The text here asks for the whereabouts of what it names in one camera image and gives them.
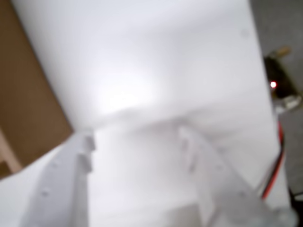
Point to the brown cardboard box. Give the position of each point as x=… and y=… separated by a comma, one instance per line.
x=26, y=94

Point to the controller board with red light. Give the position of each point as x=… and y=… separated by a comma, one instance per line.
x=280, y=80

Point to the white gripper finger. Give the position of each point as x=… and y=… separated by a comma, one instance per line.
x=59, y=189
x=213, y=175

